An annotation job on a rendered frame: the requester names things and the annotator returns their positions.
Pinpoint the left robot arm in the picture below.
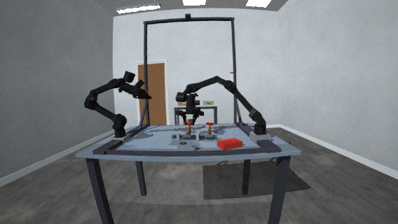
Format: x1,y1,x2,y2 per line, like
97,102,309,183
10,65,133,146
176,76,266,135

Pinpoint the grey metal frame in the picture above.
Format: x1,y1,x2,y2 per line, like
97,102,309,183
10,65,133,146
138,17,243,130

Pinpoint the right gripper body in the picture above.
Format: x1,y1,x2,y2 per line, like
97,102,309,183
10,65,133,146
128,85,144,99

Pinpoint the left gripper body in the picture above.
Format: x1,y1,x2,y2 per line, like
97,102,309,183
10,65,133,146
176,103,204,116

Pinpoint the red rectangular block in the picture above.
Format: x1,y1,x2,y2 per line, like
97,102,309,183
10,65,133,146
217,138,242,150

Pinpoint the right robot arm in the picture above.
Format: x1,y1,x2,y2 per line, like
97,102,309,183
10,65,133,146
84,71,144,138

